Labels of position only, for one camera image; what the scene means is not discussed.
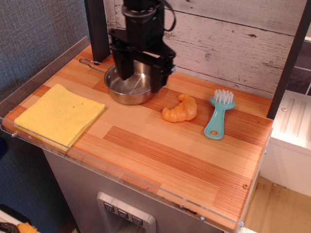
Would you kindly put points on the steel pan with handle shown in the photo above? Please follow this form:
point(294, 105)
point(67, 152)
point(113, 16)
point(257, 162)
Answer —
point(133, 91)

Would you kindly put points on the dark left shelf post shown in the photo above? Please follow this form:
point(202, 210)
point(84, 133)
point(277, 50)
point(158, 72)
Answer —
point(97, 27)

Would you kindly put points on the clear acrylic edge guard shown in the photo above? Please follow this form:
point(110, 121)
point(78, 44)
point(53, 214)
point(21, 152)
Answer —
point(175, 163)

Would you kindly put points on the dark right shelf post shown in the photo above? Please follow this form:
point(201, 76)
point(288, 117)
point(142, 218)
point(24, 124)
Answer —
point(291, 60)

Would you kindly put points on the silver dispenser button panel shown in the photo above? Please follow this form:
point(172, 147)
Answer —
point(121, 217)

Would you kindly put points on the dark shelf post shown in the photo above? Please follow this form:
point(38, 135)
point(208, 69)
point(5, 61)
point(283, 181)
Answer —
point(291, 60)
point(97, 27)

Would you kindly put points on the yellow folded cloth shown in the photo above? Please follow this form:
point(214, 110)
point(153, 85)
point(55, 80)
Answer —
point(59, 117)

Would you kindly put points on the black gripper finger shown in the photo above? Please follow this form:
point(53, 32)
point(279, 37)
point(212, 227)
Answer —
point(124, 64)
point(159, 76)

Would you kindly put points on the teal brush white bristles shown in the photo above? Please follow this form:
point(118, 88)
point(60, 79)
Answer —
point(222, 101)

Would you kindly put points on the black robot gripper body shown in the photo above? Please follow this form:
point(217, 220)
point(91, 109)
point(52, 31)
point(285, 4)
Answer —
point(143, 38)

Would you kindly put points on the orange object bottom left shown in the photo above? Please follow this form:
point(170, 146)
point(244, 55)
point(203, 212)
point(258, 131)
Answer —
point(26, 228)

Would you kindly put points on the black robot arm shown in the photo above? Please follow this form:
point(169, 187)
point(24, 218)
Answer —
point(145, 5)

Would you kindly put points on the orange plastic croissant toy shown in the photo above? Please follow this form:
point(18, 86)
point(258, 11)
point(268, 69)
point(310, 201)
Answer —
point(185, 110)

